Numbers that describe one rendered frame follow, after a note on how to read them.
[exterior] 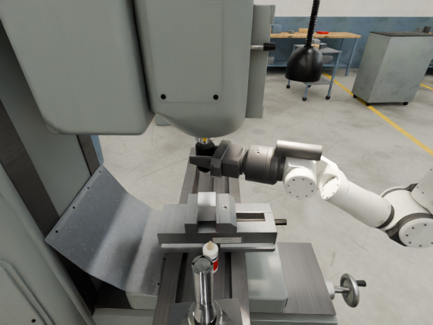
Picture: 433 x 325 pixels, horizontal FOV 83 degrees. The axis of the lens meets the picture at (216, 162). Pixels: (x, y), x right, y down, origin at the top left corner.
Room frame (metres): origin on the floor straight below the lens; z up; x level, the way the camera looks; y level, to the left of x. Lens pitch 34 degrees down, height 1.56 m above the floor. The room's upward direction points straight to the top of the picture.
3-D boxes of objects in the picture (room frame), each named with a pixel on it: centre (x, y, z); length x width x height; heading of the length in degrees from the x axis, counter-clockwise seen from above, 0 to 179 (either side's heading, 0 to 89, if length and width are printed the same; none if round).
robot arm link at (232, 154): (0.49, -0.06, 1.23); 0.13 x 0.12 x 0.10; 164
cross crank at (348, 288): (0.51, -0.47, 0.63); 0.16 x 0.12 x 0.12; 89
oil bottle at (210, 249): (0.41, 0.02, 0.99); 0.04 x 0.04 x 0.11
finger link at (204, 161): (0.49, 0.04, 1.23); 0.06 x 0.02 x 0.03; 74
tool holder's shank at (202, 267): (0.16, 0.02, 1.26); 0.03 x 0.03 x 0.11
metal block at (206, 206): (0.53, 0.03, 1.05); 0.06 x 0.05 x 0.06; 1
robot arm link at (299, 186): (0.45, -0.17, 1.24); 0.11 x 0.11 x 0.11; 74
